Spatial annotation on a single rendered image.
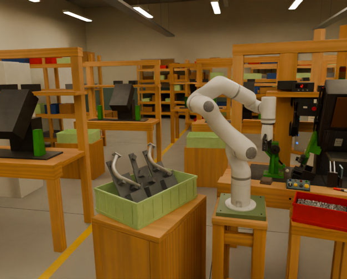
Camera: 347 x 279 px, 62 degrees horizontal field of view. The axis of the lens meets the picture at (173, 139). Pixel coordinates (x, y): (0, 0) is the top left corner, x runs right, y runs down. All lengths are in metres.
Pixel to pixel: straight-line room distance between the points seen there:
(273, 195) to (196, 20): 10.85
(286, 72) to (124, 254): 1.88
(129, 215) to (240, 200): 0.68
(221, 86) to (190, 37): 10.93
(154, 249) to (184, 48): 11.16
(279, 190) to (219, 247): 0.61
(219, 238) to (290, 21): 11.23
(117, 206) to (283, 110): 1.60
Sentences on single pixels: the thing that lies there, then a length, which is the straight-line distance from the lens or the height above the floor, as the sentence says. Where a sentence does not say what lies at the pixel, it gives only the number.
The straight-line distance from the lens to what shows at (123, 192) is 1.99.
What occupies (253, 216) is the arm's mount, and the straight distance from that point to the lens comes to 1.81.
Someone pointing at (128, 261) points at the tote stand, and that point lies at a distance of 1.96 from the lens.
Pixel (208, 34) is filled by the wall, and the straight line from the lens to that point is 12.43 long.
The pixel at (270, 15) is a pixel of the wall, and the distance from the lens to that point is 12.52.
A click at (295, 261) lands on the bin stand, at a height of 0.56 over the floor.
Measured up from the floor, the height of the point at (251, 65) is 1.99.
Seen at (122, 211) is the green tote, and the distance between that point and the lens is 1.86.
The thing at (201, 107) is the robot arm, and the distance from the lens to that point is 1.52.
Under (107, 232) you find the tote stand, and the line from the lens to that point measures 1.97.
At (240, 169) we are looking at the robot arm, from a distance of 1.79.
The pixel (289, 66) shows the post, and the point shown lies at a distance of 2.66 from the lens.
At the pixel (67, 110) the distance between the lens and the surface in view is 7.41.
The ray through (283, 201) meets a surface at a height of 0.81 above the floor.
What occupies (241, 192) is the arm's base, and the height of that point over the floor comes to 0.98.
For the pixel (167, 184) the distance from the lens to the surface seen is 2.19.
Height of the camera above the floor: 1.67
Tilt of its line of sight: 12 degrees down
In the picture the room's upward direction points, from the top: 1 degrees counter-clockwise
